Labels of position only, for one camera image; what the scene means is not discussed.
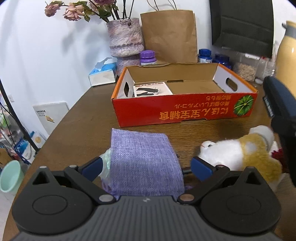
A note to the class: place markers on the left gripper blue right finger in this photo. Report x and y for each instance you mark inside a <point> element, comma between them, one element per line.
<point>207,172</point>

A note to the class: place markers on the yellow thermos jug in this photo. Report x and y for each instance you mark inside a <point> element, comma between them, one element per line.
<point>286,58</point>

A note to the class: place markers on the blue tissue box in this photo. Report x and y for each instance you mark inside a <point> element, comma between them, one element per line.
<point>104,72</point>

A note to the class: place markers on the purple textured vase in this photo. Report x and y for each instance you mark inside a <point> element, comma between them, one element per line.
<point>126,42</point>

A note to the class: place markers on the purple woven cloth pouch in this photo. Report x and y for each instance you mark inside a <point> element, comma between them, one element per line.
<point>143,164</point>

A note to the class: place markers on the white and tan plush toy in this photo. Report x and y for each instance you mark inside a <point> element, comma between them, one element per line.
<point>237,154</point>

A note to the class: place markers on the mint green bucket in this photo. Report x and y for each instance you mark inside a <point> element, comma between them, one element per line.
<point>11,177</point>

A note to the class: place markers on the purple lid bottle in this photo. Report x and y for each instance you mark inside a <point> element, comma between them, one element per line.
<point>147,57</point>

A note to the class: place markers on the small white bottle cap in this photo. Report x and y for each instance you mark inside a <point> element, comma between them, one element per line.
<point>258,81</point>

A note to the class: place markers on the dark blue jar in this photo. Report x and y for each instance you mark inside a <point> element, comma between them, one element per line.
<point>222,59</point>

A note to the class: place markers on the wire storage rack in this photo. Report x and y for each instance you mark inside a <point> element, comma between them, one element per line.
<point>10,135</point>

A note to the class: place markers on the dried pink rose bouquet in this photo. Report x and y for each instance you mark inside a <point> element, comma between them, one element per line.
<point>75,11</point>

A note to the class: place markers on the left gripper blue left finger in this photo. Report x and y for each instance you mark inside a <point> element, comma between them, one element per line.
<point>87,172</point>

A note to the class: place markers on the navy blue zip case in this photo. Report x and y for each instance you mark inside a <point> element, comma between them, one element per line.
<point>280,104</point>

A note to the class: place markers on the clear container with seeds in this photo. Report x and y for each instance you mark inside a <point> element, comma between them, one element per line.
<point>245,65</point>

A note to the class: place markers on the iridescent plastic wrap ball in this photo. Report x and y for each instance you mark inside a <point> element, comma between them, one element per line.
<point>106,163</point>

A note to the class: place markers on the red orange cardboard box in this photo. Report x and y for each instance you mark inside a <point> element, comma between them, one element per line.
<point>207,91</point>

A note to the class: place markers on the blue lid white bottle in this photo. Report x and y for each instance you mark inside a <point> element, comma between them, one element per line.
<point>204,56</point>

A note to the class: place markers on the brown paper bag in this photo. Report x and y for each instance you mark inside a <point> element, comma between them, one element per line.
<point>172,34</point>

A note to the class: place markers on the black paper bag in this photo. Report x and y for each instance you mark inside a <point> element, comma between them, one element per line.
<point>243,26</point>

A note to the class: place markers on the black light stand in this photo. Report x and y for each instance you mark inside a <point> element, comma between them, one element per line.
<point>13,114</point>

